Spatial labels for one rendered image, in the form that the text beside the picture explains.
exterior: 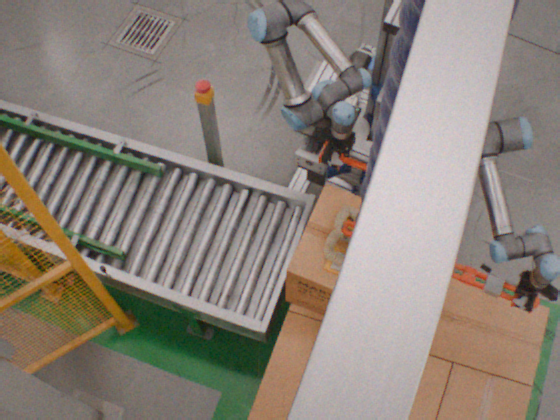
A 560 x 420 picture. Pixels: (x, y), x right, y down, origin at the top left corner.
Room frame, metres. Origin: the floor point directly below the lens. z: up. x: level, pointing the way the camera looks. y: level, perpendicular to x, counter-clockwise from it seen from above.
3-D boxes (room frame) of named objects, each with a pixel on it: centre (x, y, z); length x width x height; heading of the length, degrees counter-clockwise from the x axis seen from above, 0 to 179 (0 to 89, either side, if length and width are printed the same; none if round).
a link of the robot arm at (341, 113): (1.30, -0.24, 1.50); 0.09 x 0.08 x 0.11; 31
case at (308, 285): (0.94, -0.39, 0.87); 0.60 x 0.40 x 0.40; 65
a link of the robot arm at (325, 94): (1.39, -0.21, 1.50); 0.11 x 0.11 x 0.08; 31
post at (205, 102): (1.76, 0.31, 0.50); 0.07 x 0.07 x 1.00; 69
